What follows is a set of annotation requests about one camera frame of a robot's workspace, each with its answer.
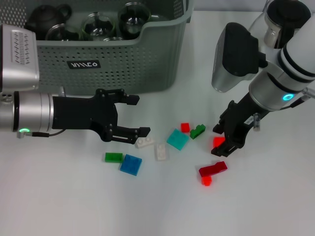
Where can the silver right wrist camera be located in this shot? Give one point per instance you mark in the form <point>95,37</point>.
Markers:
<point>236,54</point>

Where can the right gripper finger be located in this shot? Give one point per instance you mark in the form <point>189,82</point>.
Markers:
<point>221,150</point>
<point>218,129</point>

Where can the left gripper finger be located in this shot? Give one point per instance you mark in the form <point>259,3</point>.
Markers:
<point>144,132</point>
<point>133,99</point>

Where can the dark red long brick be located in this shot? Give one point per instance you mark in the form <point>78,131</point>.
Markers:
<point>212,169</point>

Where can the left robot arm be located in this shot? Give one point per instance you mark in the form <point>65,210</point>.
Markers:
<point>29,110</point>

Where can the white two-stud brick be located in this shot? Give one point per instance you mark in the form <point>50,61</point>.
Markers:
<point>162,152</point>
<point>145,143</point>

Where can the orange-red wedge brick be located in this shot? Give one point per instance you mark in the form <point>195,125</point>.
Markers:
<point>218,141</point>

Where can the small orange-red stud brick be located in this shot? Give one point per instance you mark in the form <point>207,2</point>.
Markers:
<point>206,181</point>

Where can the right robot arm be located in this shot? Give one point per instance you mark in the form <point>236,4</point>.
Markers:
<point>290,68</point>

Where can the glass teacup black holder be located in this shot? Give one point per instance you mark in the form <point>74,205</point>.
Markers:
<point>133,20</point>
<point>98,27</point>
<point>61,33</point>
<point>112,39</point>

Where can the green flat brick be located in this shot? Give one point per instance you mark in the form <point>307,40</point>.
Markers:
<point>113,157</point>

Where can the teal square plate brick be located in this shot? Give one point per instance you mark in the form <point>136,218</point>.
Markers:
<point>177,139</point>

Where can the green stepped brick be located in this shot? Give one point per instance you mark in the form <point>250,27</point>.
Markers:
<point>197,132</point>

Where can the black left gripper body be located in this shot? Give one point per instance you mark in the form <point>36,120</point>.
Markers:
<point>78,113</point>

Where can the grey-green perforated storage bin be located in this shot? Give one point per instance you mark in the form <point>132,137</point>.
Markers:
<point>135,68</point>

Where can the blue square plate brick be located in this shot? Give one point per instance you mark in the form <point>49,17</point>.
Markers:
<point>131,164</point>

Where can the black clay teapot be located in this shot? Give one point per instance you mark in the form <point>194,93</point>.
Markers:
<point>44,16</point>

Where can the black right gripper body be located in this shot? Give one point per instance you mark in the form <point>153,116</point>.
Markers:
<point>238,120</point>

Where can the small red square brick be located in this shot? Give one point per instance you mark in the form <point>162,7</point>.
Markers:
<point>185,127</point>

